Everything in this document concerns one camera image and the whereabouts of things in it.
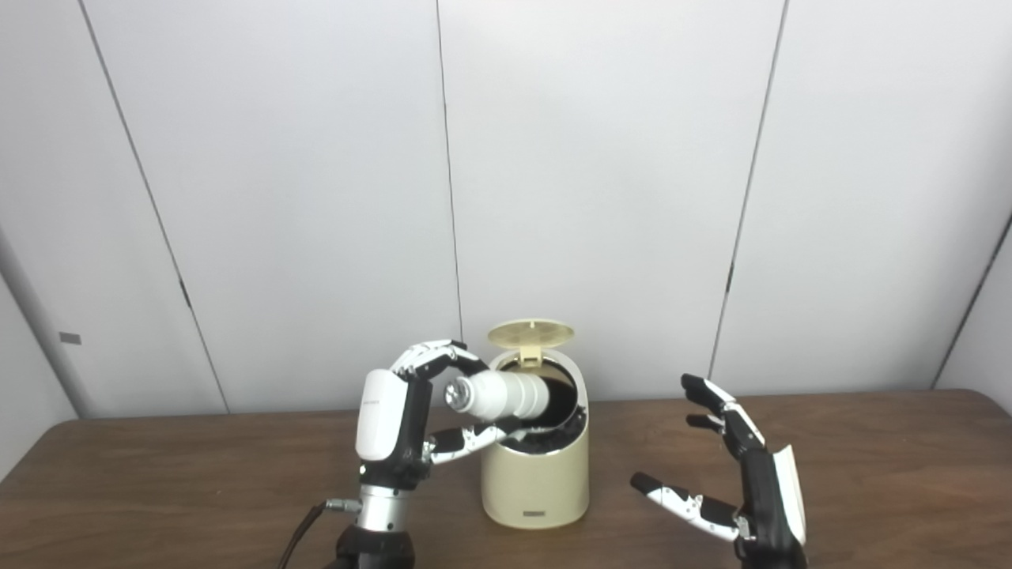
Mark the cream-colored bin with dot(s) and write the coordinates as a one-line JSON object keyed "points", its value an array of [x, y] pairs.
{"points": [[538, 486]]}

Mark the round cream bin lid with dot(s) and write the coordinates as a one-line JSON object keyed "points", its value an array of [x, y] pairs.
{"points": [[531, 333]]}

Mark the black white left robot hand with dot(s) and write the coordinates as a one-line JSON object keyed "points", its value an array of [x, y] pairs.
{"points": [[383, 419]]}

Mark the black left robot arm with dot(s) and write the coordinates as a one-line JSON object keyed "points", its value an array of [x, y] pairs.
{"points": [[375, 537]]}

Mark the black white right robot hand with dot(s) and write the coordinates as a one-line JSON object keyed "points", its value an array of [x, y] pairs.
{"points": [[771, 506]]}

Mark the black bin liner bag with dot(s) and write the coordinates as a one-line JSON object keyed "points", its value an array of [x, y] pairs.
{"points": [[553, 438]]}

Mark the small white plastic bottle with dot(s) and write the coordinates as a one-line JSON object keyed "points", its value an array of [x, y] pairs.
{"points": [[506, 395]]}

